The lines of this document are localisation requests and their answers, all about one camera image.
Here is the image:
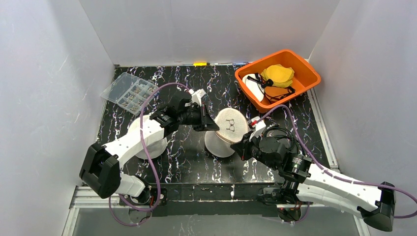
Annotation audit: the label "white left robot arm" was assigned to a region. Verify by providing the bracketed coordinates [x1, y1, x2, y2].
[79, 89, 219, 199]

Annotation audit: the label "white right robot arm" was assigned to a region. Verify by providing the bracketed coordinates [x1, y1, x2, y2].
[231, 135, 396, 232]

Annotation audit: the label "yellow bra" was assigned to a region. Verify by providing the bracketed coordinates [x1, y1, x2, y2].
[261, 64, 295, 88]

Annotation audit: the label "clear plastic screw box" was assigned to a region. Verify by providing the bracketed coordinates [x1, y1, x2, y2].
[101, 72, 158, 116]

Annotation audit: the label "yellow tape piece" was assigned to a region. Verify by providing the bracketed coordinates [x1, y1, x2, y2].
[193, 62, 209, 66]

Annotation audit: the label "orange plastic bin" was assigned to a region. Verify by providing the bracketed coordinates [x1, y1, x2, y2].
[235, 49, 321, 113]

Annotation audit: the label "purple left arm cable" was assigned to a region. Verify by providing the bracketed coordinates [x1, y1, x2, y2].
[108, 82, 193, 228]

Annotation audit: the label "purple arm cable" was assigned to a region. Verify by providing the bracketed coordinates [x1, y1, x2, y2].
[108, 82, 193, 228]
[252, 104, 417, 219]

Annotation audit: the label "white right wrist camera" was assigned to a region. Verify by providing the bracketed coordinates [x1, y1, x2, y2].
[249, 116, 266, 141]

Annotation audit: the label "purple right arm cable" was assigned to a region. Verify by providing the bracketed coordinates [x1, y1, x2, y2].
[252, 104, 417, 219]

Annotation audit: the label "white bra black straps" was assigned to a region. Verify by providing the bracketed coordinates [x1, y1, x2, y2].
[242, 73, 267, 102]

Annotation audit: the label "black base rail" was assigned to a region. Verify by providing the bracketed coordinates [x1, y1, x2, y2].
[119, 182, 313, 218]

